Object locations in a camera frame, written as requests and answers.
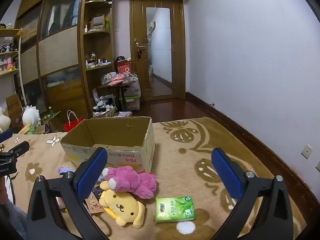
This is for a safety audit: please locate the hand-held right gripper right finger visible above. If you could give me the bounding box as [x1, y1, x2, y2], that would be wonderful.
[211, 147, 294, 240]

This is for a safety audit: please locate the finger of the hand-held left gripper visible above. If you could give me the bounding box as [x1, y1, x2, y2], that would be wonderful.
[0, 129, 13, 143]
[0, 141, 30, 157]

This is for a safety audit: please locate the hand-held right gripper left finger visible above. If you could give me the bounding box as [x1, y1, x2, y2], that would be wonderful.
[26, 147, 108, 240]

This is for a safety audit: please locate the purple-haired plush doll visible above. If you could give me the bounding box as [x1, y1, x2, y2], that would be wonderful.
[57, 164, 76, 175]

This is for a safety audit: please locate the pink plush toy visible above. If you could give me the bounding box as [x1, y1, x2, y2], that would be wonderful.
[101, 166, 157, 200]

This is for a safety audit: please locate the yellow dog plush toy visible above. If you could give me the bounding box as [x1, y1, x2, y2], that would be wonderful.
[99, 181, 145, 228]

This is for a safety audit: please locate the green tissue pack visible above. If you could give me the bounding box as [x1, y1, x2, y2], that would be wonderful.
[155, 196, 196, 223]

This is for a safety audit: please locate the cream plush toy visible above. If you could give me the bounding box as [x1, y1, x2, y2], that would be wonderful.
[0, 107, 11, 133]

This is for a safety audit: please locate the white round plush toy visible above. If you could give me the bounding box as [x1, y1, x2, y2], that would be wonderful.
[22, 106, 41, 127]

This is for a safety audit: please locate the bear print card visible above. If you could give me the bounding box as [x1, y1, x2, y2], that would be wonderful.
[84, 197, 105, 214]

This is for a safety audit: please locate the brown floral blanket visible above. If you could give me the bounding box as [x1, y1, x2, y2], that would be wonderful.
[0, 117, 307, 240]

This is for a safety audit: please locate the open floor cardboard box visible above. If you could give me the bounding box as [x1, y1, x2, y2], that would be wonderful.
[41, 110, 62, 133]

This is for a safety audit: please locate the red gift bag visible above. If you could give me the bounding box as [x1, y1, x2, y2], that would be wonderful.
[63, 110, 86, 132]

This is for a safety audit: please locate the wicker basket with plushies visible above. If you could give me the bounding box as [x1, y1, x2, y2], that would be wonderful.
[93, 105, 117, 118]

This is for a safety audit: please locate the clear plastic storage box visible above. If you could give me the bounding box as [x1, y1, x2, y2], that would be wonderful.
[123, 95, 141, 111]

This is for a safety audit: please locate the small cluttered side table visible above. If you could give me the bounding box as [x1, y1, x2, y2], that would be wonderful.
[97, 83, 131, 112]

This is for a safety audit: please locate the wooden wardrobe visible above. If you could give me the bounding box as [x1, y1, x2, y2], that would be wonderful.
[14, 0, 88, 132]

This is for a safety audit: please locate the red paper bag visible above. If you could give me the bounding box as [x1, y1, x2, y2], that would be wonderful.
[116, 59, 132, 75]

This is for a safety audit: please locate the wooden door with glass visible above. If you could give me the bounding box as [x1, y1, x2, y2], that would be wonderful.
[129, 0, 187, 102]

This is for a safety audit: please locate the wooden corner shelf unit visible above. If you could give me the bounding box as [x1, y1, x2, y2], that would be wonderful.
[80, 0, 116, 118]

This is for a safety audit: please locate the wall shelf with figurines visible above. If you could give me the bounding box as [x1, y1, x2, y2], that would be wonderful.
[0, 23, 21, 77]

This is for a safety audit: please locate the white wall socket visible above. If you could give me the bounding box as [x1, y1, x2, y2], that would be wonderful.
[301, 144, 313, 159]

